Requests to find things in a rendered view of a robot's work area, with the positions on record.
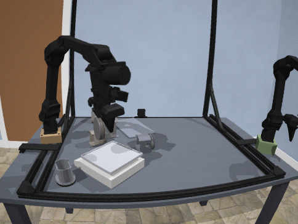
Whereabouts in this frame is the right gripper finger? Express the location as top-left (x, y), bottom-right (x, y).
top-left (91, 108), bottom-right (101, 118)
top-left (100, 115), bottom-right (115, 133)

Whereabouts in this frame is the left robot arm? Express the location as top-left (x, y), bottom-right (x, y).
top-left (261, 55), bottom-right (298, 143)

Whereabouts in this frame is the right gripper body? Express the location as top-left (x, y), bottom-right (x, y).
top-left (88, 84), bottom-right (125, 119)

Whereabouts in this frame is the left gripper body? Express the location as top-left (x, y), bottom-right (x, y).
top-left (283, 114), bottom-right (298, 126)

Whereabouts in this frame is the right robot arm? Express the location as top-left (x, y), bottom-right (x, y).
top-left (39, 35), bottom-right (131, 135)

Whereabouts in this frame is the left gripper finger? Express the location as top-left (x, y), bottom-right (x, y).
top-left (285, 122), bottom-right (298, 142)

